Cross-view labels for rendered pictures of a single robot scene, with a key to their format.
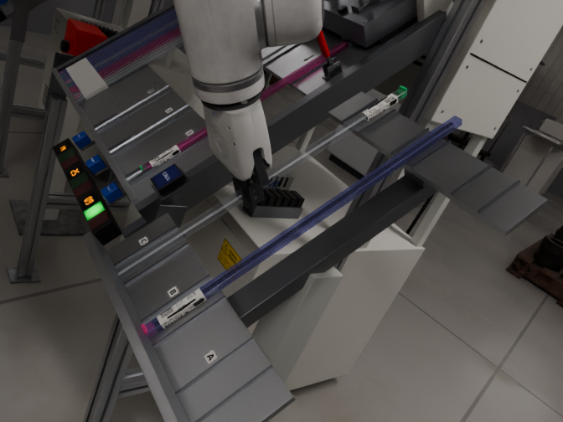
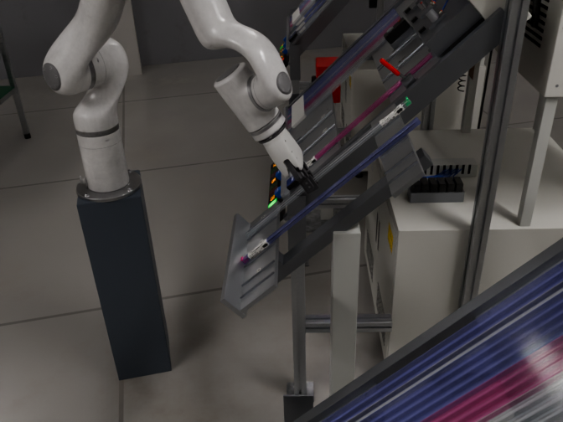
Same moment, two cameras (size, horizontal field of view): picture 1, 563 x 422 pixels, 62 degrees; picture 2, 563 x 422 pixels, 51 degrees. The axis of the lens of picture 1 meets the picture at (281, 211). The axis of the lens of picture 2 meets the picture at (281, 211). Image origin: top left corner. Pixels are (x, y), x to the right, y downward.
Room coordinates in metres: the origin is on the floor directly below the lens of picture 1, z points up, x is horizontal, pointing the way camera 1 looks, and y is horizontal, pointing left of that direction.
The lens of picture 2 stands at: (-0.27, -0.79, 1.52)
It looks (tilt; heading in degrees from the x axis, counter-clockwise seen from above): 31 degrees down; 47
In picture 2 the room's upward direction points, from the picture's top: 2 degrees counter-clockwise
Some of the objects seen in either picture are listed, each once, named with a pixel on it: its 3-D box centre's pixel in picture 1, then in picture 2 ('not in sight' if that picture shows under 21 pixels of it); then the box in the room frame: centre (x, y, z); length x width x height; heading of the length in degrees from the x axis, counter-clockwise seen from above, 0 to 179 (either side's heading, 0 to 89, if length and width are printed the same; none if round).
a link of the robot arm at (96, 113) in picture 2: not in sight; (98, 84); (0.46, 0.70, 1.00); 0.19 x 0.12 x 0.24; 10
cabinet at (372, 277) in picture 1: (253, 262); (468, 249); (1.39, 0.02, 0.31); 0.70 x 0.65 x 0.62; 45
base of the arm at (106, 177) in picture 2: not in sight; (103, 158); (0.42, 0.69, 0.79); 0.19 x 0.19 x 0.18
